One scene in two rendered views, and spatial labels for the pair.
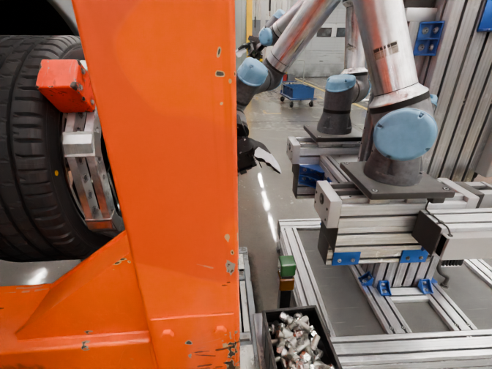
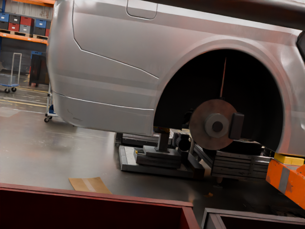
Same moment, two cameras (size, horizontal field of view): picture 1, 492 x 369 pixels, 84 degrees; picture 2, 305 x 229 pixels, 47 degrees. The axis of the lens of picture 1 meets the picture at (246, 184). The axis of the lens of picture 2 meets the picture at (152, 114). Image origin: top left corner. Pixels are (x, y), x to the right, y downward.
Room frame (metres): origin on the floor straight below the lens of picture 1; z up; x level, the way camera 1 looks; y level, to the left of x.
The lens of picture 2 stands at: (1.26, 4.43, 1.14)
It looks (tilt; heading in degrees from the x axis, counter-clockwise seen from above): 8 degrees down; 266
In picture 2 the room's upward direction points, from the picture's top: 9 degrees clockwise
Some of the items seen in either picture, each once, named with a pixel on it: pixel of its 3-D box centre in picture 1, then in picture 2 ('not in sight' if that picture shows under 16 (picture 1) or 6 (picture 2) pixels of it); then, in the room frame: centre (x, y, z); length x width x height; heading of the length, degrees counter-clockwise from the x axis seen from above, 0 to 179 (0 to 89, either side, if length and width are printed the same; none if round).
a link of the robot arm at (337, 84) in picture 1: (340, 91); not in sight; (1.23, -0.40, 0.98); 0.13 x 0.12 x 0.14; 136
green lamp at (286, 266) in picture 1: (286, 266); not in sight; (0.54, -0.11, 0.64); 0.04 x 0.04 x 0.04; 5
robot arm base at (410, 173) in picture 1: (395, 158); not in sight; (0.73, -0.42, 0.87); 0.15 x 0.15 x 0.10
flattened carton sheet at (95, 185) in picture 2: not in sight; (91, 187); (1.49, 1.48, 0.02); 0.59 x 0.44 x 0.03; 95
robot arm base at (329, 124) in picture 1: (335, 119); not in sight; (1.22, -0.40, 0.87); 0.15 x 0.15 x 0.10
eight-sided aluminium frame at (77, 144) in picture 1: (125, 151); not in sight; (0.84, 0.39, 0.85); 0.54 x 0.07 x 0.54; 5
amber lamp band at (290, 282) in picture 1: (285, 280); not in sight; (0.54, -0.11, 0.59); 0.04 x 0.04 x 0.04; 5
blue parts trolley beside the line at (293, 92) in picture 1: (298, 82); not in sight; (6.72, -1.21, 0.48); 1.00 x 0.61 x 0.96; 7
